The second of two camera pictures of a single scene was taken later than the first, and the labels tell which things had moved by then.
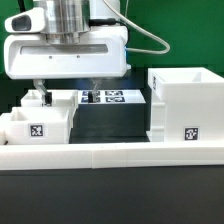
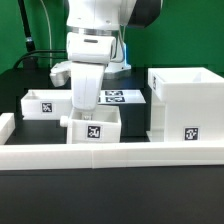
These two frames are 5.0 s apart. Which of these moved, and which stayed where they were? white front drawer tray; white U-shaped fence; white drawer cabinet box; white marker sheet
Moved: white front drawer tray
Stayed: white drawer cabinet box; white marker sheet; white U-shaped fence
